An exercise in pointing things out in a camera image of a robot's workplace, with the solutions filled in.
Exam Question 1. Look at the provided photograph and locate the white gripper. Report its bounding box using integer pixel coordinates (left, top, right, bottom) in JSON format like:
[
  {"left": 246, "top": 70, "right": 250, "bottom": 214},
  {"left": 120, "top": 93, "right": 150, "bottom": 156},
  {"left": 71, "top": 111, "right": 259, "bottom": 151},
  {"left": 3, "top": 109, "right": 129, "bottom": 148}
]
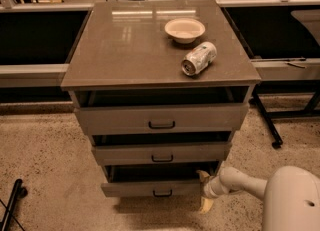
[{"left": 197, "top": 170, "right": 225, "bottom": 214}]

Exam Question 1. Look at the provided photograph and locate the grey bottom drawer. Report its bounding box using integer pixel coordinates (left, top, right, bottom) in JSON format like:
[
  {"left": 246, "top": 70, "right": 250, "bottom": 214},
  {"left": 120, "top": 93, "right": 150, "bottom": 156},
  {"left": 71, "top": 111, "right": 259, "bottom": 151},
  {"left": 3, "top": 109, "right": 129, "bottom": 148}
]
[{"left": 101, "top": 161, "right": 219, "bottom": 197}]

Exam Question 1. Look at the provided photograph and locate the grey drawer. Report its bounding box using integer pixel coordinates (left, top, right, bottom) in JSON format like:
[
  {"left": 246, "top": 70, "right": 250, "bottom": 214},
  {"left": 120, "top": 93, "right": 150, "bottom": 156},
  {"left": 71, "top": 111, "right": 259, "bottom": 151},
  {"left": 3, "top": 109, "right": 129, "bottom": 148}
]
[
  {"left": 75, "top": 104, "right": 248, "bottom": 135},
  {"left": 92, "top": 142, "right": 231, "bottom": 165},
  {"left": 101, "top": 161, "right": 219, "bottom": 197}
]

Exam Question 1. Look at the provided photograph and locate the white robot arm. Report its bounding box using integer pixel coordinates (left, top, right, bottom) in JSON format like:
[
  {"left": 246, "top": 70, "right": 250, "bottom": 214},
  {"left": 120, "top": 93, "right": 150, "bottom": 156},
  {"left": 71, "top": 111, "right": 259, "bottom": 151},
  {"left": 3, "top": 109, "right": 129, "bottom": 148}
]
[{"left": 198, "top": 166, "right": 320, "bottom": 231}]

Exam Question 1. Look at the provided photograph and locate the grey middle drawer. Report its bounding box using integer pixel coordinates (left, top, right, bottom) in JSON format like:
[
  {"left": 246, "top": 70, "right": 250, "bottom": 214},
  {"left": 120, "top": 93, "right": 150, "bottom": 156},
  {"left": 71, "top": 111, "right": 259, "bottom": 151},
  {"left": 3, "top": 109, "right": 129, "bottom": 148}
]
[{"left": 92, "top": 142, "right": 231, "bottom": 165}]

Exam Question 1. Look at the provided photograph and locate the grey top drawer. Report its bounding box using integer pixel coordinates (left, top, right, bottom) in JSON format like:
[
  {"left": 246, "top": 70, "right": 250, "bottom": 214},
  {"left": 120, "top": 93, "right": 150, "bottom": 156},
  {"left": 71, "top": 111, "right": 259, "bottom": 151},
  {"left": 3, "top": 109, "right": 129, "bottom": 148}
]
[{"left": 75, "top": 104, "right": 248, "bottom": 135}]

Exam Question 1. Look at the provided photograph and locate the grey drawer cabinet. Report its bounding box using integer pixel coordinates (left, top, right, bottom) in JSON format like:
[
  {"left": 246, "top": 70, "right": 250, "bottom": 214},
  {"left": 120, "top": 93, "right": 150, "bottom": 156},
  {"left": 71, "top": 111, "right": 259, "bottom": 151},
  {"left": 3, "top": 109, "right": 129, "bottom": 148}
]
[{"left": 60, "top": 0, "right": 262, "bottom": 189}]

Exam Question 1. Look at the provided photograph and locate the black stand leg right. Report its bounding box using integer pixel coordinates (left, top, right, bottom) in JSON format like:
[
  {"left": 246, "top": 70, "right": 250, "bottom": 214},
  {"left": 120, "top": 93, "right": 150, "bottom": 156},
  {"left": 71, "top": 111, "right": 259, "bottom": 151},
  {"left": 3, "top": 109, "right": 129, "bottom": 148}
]
[{"left": 252, "top": 90, "right": 320, "bottom": 149}]

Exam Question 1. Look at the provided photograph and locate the black stand leg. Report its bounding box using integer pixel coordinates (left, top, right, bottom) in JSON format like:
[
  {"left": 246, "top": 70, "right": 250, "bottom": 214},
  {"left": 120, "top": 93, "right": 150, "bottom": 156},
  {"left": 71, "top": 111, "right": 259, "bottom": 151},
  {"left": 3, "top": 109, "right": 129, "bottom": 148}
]
[
  {"left": 0, "top": 179, "right": 28, "bottom": 231},
  {"left": 252, "top": 90, "right": 320, "bottom": 149}
]

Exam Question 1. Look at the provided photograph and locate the silver soda can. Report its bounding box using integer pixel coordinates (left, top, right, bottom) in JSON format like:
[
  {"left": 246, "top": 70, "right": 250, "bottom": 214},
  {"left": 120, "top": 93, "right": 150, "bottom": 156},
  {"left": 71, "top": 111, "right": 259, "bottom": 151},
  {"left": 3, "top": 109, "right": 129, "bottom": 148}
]
[{"left": 181, "top": 42, "right": 217, "bottom": 76}]

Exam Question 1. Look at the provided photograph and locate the white paper bowl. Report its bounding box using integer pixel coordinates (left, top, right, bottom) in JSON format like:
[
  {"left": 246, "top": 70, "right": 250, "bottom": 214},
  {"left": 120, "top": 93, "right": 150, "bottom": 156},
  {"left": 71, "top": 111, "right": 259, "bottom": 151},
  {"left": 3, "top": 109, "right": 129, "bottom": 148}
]
[{"left": 165, "top": 18, "right": 206, "bottom": 44}]

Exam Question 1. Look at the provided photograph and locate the black stand leg left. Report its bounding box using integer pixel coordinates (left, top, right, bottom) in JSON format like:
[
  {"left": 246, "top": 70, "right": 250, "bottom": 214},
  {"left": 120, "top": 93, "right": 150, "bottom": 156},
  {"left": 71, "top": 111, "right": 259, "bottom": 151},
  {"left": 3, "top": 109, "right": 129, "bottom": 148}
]
[{"left": 0, "top": 179, "right": 28, "bottom": 231}]

